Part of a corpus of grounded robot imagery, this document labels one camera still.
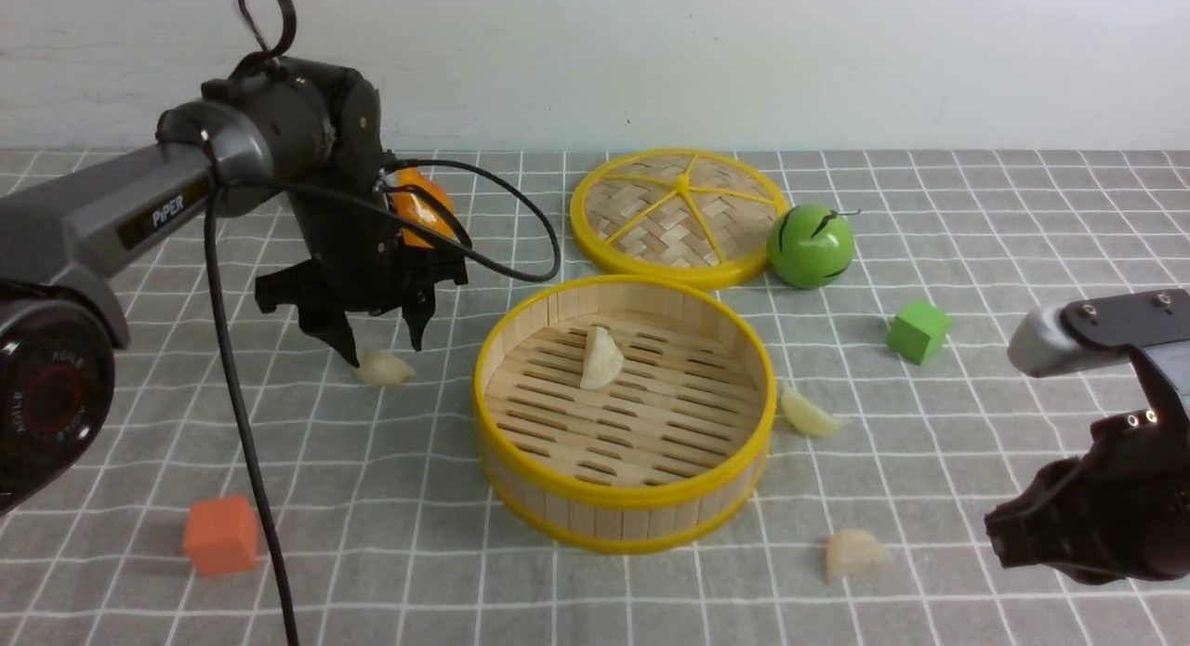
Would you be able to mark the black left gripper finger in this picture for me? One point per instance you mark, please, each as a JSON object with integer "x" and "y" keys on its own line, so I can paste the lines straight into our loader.
{"x": 417, "y": 309}
{"x": 331, "y": 326}

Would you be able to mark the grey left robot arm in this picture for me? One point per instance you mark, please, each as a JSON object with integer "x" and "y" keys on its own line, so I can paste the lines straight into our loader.
{"x": 299, "y": 127}

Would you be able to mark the green toy watermelon ball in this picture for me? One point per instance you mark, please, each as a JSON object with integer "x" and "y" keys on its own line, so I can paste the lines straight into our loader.
{"x": 811, "y": 245}

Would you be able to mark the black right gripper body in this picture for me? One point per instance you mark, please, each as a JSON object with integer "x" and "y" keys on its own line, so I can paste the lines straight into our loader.
{"x": 1120, "y": 510}

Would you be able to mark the white dumpling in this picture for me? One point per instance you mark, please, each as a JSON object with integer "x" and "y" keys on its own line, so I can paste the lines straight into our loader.
{"x": 382, "y": 369}
{"x": 603, "y": 359}
{"x": 849, "y": 551}

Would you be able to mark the bamboo steamer tray yellow rim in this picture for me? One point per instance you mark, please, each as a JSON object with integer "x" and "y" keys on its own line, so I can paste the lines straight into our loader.
{"x": 667, "y": 453}

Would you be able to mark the orange wooden cube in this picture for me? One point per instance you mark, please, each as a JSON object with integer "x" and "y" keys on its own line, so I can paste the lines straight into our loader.
{"x": 220, "y": 535}

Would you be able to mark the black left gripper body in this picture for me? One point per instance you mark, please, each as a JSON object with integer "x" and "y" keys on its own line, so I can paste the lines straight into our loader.
{"x": 363, "y": 257}

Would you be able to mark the green wooden cube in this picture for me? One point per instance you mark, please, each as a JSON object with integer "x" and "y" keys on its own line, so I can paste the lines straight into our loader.
{"x": 918, "y": 331}

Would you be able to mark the woven bamboo steamer lid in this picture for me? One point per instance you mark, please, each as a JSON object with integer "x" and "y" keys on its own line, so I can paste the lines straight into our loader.
{"x": 696, "y": 217}

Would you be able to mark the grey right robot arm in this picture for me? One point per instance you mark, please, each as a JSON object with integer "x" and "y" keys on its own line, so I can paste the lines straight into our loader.
{"x": 1086, "y": 334}

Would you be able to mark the grey checked tablecloth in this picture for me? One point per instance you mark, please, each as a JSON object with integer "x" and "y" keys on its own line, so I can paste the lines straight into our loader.
{"x": 392, "y": 536}

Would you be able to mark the pale yellow dumpling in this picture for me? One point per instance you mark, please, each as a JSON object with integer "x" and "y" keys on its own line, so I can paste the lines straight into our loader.
{"x": 806, "y": 417}

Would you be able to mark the orange yellow toy pear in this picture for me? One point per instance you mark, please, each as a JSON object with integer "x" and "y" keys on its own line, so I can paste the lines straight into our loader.
{"x": 429, "y": 208}

